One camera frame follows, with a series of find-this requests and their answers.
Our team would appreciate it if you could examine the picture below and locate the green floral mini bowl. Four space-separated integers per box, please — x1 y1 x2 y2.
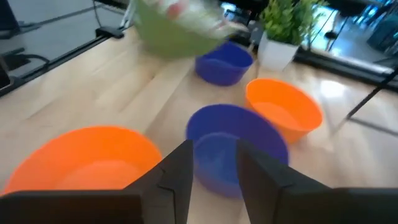
132 0 249 59

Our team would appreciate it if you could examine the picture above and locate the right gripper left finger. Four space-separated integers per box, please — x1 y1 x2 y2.
0 139 195 224

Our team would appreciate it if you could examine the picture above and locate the blue plastic mini bowl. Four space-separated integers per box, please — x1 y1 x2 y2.
195 41 254 87
185 104 290 199

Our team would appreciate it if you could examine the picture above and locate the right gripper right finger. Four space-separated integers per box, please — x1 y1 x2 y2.
235 139 398 224

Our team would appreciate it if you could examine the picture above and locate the orange plastic mini bowl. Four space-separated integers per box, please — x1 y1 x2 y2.
244 78 324 144
1 125 163 196

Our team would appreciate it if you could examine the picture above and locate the artificial plant in white pot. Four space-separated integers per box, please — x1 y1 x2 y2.
257 0 329 72

